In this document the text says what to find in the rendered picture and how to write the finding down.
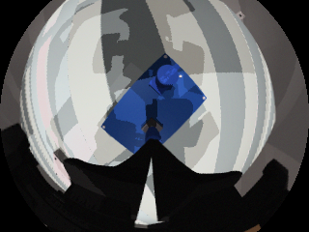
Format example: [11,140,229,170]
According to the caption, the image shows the blue circuit board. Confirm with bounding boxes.
[101,53,206,154]

